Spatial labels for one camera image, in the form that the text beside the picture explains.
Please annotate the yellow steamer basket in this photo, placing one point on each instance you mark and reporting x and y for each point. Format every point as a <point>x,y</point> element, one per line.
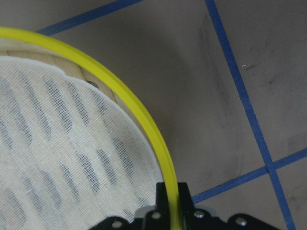
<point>128,98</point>

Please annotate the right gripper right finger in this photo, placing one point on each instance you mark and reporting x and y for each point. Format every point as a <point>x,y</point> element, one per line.
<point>185,200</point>

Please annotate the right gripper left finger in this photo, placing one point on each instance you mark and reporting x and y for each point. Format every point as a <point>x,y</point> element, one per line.
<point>162,203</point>

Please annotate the white steamer cloth outer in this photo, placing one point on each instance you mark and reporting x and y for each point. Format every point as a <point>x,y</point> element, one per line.
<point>69,155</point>

